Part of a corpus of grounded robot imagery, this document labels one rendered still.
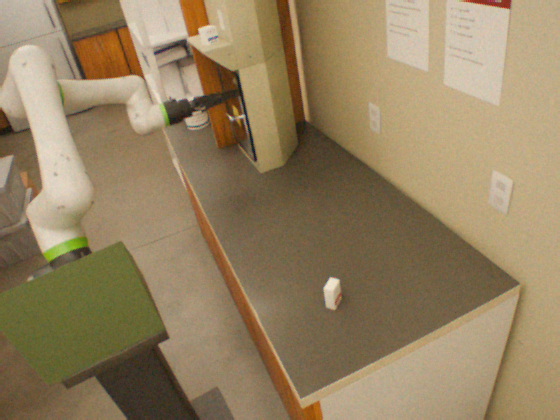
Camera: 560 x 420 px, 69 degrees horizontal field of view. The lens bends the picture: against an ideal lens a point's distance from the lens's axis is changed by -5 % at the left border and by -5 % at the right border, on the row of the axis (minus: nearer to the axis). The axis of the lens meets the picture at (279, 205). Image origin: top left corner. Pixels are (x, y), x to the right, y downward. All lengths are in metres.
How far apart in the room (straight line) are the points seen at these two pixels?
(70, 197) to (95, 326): 0.36
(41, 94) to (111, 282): 0.54
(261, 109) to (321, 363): 1.05
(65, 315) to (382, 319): 0.84
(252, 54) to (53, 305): 1.11
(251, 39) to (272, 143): 0.45
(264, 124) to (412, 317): 1.00
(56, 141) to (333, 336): 0.90
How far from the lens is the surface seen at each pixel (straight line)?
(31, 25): 6.54
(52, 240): 1.30
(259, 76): 1.74
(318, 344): 1.18
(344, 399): 1.19
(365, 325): 1.21
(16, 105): 1.50
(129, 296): 1.23
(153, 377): 1.55
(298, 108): 2.28
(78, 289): 1.18
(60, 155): 1.22
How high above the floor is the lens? 1.89
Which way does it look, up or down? 35 degrees down
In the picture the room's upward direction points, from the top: 11 degrees counter-clockwise
